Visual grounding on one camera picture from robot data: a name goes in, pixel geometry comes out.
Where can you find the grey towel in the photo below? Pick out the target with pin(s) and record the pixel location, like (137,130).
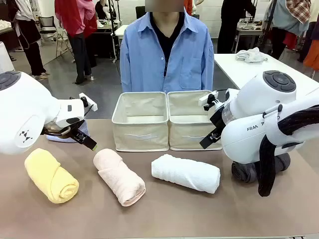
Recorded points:
(245,171)

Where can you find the yellow towel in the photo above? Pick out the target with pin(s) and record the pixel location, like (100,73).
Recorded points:
(52,176)

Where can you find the white air purifier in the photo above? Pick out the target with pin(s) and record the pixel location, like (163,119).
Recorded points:
(5,57)

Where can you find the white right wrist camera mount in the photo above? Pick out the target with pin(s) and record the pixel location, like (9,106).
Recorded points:
(208,97)

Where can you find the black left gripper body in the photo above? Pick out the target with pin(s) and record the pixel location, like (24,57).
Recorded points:
(76,132)

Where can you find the grey background desk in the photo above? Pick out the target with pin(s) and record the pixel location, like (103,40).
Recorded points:
(249,31)

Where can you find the pink rolled towel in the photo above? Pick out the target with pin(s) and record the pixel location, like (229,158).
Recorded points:
(119,174)

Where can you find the person in red top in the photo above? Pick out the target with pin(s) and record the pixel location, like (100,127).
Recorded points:
(74,25)

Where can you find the person in black trousers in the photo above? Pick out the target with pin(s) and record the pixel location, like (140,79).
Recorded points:
(230,27)

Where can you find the white towel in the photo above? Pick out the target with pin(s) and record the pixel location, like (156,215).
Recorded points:
(187,173)

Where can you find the orange garment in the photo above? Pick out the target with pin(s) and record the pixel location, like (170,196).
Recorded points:
(312,57)

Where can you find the crumpled white cloth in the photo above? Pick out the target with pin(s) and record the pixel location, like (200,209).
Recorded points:
(250,55)

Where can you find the metal folding stool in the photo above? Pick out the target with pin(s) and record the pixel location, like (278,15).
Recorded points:
(63,44)

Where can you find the beige fabric storage bin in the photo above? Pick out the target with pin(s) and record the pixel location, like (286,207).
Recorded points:
(139,134)
(189,134)

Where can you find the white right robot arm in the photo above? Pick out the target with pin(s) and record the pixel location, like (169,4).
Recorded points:
(249,134)

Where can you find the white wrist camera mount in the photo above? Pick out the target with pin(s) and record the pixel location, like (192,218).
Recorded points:
(208,97)
(91,103)

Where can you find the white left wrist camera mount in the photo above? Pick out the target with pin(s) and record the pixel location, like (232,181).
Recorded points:
(91,103)

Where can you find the white side table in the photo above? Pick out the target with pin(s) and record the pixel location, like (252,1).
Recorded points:
(236,67)

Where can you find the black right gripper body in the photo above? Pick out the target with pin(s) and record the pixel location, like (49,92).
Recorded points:
(218,122)

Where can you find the black office chair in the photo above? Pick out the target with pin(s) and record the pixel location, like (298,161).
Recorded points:
(47,25)

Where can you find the person in black clothes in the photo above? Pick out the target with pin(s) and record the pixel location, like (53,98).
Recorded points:
(30,32)

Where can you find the person in pale blue shirt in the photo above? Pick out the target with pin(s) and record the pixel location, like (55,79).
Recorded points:
(284,17)

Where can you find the light blue cone towel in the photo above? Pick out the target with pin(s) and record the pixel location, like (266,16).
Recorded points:
(83,129)

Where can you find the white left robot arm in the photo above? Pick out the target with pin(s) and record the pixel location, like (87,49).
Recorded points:
(27,109)

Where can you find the plaid cloth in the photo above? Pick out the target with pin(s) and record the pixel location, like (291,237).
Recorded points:
(297,10)

